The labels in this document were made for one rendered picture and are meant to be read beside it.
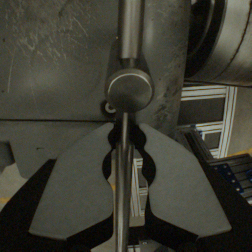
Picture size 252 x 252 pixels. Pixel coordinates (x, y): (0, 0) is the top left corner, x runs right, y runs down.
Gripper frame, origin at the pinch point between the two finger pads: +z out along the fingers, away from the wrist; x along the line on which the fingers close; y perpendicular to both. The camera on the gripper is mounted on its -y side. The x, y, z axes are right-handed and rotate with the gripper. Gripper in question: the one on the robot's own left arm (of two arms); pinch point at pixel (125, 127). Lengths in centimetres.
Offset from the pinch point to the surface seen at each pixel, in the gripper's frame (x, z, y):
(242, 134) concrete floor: 118, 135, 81
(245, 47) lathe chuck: 15.4, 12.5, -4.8
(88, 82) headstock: -3.4, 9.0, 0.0
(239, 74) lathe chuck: 17.4, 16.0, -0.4
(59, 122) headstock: -6.9, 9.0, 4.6
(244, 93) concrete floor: 107, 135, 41
